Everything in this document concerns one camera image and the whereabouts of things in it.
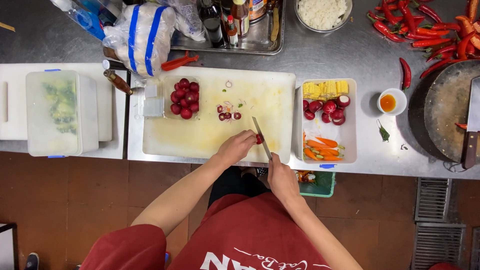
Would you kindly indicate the heap of radish trimmings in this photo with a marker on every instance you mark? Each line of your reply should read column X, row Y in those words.
column 228, row 112

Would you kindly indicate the clear plastic tub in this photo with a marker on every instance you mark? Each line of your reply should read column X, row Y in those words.
column 167, row 86

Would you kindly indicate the plain white cutting board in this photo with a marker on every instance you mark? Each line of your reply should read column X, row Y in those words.
column 11, row 101

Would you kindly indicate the group of yellow corn pieces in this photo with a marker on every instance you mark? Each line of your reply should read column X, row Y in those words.
column 325, row 89

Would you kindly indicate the blue plastic spray bottle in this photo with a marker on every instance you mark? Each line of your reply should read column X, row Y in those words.
column 80, row 17

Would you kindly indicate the person's right fingers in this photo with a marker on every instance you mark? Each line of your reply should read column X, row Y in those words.
column 274, row 162

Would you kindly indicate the red peeler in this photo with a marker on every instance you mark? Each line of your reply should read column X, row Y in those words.
column 179, row 62

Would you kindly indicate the green plastic bin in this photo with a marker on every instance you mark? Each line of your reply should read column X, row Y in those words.
column 320, row 184

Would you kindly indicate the clear plastic bag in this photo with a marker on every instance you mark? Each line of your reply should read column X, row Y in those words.
column 187, row 18

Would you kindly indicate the person's left fingers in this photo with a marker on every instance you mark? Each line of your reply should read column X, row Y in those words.
column 249, row 137

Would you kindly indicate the pile of whole red radishes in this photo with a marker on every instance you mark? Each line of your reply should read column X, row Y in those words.
column 184, row 98

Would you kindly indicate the heap of red chili peppers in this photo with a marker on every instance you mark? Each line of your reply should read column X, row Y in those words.
column 431, row 32

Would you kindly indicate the person's dark shoe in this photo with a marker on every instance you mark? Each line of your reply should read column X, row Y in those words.
column 32, row 261

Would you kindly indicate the person's left hand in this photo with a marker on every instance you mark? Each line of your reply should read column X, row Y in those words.
column 234, row 148

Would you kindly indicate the white rectangular plastic tray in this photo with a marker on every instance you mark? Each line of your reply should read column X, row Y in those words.
column 347, row 135

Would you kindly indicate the dark sauce bottle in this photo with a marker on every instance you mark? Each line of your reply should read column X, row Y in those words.
column 212, row 20

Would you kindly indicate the orange sauce bottle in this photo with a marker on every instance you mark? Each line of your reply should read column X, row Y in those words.
column 240, row 17

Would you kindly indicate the group of small carrots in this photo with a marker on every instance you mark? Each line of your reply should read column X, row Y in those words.
column 322, row 148

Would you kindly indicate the metal bowl of white rice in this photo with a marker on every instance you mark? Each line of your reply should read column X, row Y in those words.
column 322, row 13

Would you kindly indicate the small red hot sauce bottle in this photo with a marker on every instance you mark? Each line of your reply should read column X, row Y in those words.
column 231, row 32

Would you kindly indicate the small white sauce cup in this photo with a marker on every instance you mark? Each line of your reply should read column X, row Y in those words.
column 392, row 101

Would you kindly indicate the wooden stick in tray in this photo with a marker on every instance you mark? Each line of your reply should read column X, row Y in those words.
column 275, row 24

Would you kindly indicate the person's right hand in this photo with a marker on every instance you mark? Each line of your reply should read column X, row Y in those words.
column 283, row 180

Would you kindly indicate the red radish being trimmed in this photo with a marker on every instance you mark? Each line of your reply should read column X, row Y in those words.
column 260, row 139

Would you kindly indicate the metal tray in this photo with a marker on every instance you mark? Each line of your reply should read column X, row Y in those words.
column 258, row 39

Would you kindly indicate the large white cutting board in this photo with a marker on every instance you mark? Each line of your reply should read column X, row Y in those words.
column 210, row 131

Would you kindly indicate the white lidded storage container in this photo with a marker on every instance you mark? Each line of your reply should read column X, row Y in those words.
column 60, row 112

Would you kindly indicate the steel kitchen knife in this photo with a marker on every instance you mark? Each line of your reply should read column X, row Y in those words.
column 259, row 131

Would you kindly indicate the green leaf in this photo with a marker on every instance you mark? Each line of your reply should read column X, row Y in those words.
column 383, row 132

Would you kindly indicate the single red chili pepper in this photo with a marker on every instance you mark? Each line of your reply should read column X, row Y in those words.
column 405, row 73

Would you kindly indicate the person's black trousers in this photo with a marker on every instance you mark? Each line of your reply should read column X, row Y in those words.
column 234, row 183

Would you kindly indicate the metal floor drain grate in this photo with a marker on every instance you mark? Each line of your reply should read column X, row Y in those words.
column 438, row 225

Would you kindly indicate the small clear plastic lid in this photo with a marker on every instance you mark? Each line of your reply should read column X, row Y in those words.
column 153, row 101

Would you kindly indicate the round wooden chopping block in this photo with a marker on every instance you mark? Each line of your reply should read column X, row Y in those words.
column 442, row 108

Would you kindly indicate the plastic bag with blue stripes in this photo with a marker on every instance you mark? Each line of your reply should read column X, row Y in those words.
column 142, row 37

